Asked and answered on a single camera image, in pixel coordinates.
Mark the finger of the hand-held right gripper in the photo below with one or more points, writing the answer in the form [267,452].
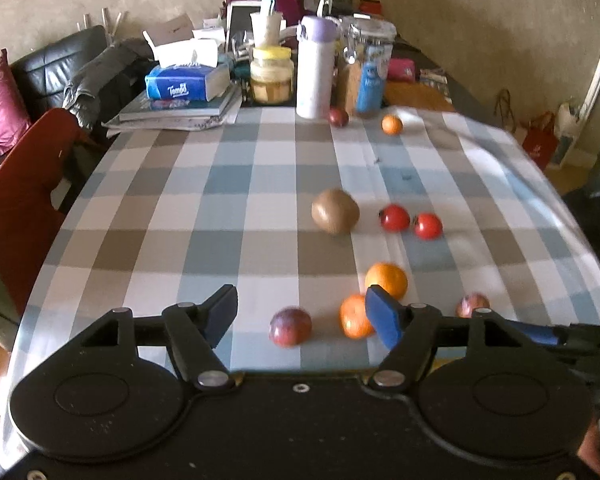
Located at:
[535,333]

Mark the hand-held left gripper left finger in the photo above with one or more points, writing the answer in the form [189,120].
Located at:
[222,310]

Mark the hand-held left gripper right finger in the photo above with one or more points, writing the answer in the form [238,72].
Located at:
[385,320]

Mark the large orange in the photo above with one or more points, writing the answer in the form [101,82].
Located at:
[354,316]
[387,277]

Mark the red purple plum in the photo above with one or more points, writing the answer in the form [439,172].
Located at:
[290,327]

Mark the red tomato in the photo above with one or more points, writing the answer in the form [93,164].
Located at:
[394,217]
[427,225]

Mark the brown kiwi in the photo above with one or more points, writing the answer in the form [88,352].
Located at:
[335,211]

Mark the person's right hand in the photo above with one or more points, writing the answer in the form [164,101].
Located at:
[591,447]

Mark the checkered tablecloth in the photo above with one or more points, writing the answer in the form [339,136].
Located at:
[220,200]

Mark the red shopping bag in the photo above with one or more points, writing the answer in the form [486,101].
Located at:
[540,142]

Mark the small orange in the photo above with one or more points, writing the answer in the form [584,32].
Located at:
[392,124]

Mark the stack of books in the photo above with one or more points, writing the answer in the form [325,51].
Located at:
[175,115]

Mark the small dark plum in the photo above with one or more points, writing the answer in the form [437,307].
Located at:
[338,117]

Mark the white shopping bag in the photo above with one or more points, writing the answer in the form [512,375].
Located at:
[569,127]

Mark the wooden cutting board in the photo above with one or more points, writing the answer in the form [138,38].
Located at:
[415,96]

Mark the red chair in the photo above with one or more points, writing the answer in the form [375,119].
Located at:
[25,200]

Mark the blue tissue pack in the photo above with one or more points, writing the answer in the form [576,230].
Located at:
[187,85]

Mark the yellow-lid glass jar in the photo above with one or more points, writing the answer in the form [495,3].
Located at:
[271,77]

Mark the printed leaflet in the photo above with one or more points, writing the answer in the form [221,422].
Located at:
[435,81]

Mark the pink case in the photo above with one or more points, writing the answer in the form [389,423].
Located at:
[401,68]

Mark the glass jar with blue label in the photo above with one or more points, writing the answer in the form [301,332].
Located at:
[367,67]

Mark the white purple-lid thermos bottle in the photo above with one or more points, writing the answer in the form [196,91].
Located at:
[315,67]

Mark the grey jacket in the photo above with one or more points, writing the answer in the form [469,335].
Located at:
[95,77]

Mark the white paper cup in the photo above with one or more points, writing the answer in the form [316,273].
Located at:
[266,27]

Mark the white tablet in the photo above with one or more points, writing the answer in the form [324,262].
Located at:
[241,22]

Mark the black leather sofa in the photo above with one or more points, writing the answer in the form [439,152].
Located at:
[50,65]

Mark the magenta cushion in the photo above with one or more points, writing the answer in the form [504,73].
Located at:
[2,100]

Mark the grey metal rods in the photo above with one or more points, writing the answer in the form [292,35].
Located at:
[105,19]

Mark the red box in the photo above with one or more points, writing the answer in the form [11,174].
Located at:
[370,6]

